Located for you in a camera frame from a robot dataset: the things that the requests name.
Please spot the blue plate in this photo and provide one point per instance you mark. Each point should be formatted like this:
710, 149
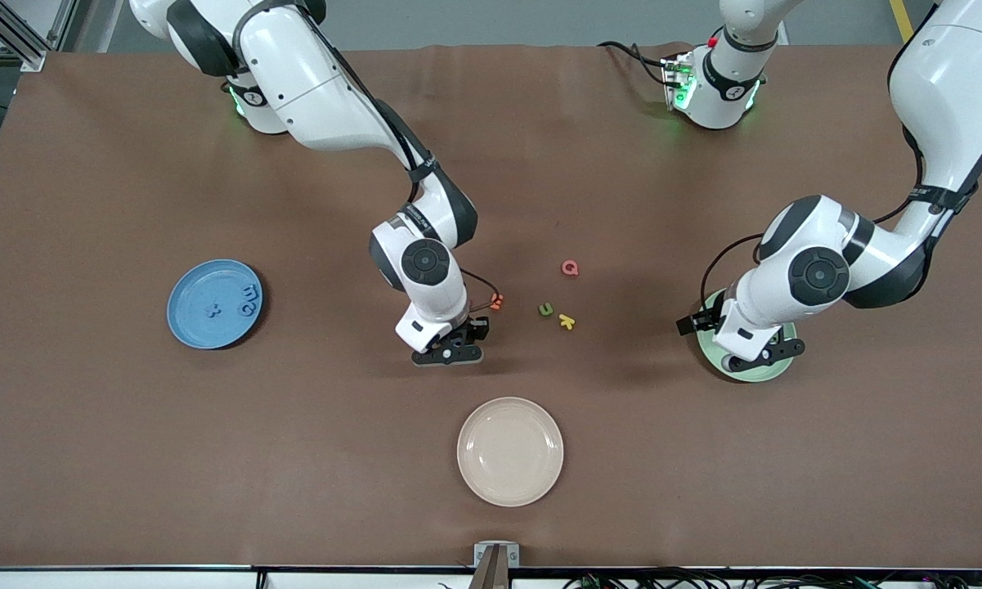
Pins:
204, 282

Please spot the blue letter G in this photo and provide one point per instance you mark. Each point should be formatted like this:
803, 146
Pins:
239, 309

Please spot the green plate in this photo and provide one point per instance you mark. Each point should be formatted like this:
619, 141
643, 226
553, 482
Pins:
752, 376

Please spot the beige plate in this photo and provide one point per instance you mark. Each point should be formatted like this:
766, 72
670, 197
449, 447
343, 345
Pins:
510, 451

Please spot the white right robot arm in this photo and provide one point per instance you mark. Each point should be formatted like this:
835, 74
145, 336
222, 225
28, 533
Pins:
311, 90

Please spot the yellow letter k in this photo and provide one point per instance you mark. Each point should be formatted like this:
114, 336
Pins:
567, 321

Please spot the aluminium frame profile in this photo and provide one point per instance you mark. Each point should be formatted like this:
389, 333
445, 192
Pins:
29, 53

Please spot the yellow floor tape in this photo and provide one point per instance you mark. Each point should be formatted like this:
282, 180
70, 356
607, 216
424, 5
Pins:
903, 18

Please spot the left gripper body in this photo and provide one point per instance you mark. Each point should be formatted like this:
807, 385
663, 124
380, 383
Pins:
690, 324

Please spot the blue letter m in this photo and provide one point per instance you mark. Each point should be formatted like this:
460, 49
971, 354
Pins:
251, 292

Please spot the pink letter Q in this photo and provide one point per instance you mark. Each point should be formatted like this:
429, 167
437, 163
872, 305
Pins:
563, 267

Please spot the brown table cover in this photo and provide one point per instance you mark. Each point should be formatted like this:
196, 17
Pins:
212, 188

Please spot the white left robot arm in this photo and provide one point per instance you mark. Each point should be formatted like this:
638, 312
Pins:
948, 82

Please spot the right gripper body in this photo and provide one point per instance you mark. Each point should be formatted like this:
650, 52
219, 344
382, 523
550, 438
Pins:
477, 329

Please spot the grey metal camera bracket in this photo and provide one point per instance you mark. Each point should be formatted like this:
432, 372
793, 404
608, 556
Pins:
496, 566

